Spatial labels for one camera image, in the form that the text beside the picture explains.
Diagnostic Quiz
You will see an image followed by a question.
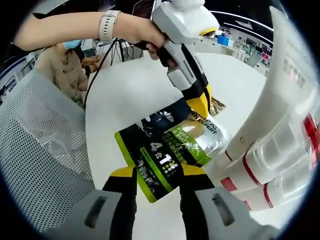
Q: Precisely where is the computer monitor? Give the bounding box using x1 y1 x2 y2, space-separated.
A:
131 0 156 20

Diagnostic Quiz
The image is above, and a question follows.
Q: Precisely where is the white skincare tube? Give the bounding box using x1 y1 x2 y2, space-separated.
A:
206 6 320 181

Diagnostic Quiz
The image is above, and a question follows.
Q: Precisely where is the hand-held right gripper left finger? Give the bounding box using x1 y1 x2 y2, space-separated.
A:
42 166 139 240

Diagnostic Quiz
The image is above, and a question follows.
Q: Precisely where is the pale wristwatch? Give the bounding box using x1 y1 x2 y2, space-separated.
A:
98 9 123 43

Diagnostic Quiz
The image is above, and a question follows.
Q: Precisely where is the grey mesh office chair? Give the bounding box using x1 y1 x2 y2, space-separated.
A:
0 72 97 235

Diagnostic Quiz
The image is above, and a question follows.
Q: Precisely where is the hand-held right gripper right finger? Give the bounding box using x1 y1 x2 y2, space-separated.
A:
178 163 281 240

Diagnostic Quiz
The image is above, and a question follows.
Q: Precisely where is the green black skincare sachet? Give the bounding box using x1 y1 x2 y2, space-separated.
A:
114 101 232 204

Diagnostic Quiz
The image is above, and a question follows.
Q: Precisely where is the small clear sachet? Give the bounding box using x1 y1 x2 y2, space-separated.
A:
236 159 320 213

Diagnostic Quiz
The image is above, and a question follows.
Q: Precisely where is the gold foil skincare sachet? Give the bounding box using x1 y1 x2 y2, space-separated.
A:
192 96 227 124

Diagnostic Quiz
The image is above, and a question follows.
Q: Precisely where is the blue plastic crate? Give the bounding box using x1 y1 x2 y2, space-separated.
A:
216 34 234 46

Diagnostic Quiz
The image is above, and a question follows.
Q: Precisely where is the small white skincare pump bottle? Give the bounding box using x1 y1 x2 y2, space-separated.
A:
217 119 312 195

